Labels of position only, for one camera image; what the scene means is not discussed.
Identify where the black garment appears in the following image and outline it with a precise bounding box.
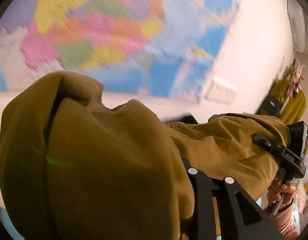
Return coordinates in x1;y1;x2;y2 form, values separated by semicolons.
163;113;198;125

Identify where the mustard yellow hanging garment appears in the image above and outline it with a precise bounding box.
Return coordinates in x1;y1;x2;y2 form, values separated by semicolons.
269;78;307;125

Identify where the teal grey bed sheet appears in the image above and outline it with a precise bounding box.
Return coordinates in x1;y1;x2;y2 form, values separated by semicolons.
0;206;24;240

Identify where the white air conditioner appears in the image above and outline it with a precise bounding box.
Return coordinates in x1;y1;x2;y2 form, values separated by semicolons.
287;0;306;53

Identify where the right hand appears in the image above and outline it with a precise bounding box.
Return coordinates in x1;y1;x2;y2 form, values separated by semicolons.
267;172;296;211

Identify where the olive brown jacket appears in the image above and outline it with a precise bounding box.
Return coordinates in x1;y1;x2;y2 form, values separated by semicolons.
0;71;290;239

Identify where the pink knitted sleeve forearm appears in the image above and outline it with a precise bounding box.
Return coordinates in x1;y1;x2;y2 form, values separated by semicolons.
270;200;300;240

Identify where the colourful wall map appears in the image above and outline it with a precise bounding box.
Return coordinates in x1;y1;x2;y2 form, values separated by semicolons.
0;0;241;101

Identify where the black handbag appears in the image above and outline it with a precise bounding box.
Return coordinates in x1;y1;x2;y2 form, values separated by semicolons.
259;95;283;117

